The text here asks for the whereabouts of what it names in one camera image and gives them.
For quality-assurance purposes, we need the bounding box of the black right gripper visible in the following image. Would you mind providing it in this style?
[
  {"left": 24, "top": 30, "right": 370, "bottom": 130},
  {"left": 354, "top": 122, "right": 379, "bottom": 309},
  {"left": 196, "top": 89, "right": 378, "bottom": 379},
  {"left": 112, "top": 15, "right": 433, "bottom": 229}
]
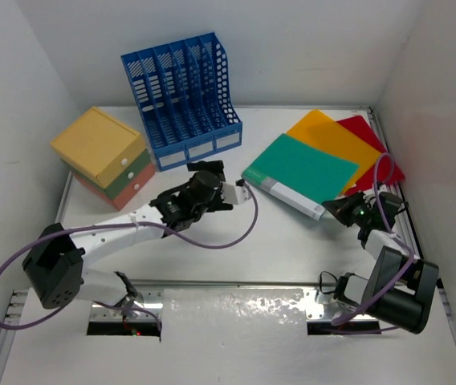
[{"left": 322, "top": 190, "right": 373, "bottom": 227}]

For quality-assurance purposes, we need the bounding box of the green folder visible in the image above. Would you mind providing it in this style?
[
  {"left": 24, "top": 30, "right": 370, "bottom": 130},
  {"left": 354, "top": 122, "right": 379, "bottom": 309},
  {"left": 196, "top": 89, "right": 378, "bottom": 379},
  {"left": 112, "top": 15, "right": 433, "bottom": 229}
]
[{"left": 242, "top": 134, "right": 359, "bottom": 221}]

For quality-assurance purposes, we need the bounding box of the pink bottom drawer box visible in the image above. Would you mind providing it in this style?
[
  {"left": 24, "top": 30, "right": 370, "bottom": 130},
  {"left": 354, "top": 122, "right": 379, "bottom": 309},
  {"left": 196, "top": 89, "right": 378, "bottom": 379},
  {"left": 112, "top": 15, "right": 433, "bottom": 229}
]
[{"left": 71, "top": 164, "right": 155, "bottom": 211}]

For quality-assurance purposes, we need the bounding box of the yellow drawer box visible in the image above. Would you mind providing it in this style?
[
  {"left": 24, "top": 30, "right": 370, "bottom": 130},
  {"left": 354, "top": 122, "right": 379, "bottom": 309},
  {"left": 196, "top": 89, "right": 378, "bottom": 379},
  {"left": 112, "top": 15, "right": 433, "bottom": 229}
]
[{"left": 51, "top": 107, "right": 146, "bottom": 188}]

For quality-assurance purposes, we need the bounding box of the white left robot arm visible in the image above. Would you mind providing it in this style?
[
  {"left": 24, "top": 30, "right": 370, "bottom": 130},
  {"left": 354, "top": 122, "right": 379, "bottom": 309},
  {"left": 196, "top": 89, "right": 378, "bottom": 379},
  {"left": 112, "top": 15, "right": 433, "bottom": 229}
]
[{"left": 22, "top": 161, "right": 249, "bottom": 310}]

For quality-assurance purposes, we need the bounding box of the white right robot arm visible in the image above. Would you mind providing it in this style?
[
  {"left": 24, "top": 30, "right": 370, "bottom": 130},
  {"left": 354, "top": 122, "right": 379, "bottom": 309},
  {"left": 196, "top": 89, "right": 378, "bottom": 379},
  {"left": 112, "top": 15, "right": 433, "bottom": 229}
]
[{"left": 322, "top": 192, "right": 439, "bottom": 334}]

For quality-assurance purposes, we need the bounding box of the red folder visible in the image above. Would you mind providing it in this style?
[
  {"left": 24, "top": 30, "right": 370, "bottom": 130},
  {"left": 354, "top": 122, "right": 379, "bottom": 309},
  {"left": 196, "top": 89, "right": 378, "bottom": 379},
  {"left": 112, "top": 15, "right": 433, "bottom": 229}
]
[{"left": 338, "top": 115, "right": 406, "bottom": 192}]

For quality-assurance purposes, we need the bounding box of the orange folder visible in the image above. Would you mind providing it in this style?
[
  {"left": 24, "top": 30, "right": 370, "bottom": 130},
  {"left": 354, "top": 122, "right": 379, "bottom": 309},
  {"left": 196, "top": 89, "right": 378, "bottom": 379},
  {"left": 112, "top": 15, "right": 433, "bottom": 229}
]
[{"left": 286, "top": 110, "right": 381, "bottom": 193}]

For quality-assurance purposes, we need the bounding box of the blue file organizer rack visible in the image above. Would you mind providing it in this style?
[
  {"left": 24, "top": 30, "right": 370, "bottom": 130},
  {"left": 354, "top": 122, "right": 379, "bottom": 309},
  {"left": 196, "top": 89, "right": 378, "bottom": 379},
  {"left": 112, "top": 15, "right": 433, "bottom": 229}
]
[{"left": 120, "top": 33, "right": 242, "bottom": 171}]

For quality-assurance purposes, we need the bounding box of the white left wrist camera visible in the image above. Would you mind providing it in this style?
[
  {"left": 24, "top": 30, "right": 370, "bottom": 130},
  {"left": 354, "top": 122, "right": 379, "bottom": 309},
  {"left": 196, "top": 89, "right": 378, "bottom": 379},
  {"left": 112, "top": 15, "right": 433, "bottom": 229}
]
[{"left": 221, "top": 179, "right": 251, "bottom": 205}]

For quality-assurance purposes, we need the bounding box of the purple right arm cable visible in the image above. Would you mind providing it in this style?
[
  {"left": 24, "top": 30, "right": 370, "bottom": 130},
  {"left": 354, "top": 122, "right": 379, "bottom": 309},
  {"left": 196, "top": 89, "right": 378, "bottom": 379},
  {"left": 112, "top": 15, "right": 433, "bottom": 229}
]
[{"left": 330, "top": 152, "right": 416, "bottom": 334}]

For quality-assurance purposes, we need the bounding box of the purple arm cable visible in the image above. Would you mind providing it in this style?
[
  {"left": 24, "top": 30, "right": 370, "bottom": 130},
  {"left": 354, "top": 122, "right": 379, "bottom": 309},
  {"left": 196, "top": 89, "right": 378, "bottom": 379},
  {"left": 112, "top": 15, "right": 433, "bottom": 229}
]
[
  {"left": 0, "top": 180, "right": 259, "bottom": 330},
  {"left": 330, "top": 152, "right": 416, "bottom": 334}
]

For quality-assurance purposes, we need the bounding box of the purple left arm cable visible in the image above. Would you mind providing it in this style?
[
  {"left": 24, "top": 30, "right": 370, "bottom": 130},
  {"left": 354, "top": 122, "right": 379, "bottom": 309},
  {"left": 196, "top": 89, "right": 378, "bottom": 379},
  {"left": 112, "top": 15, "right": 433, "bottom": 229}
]
[{"left": 0, "top": 180, "right": 259, "bottom": 330}]

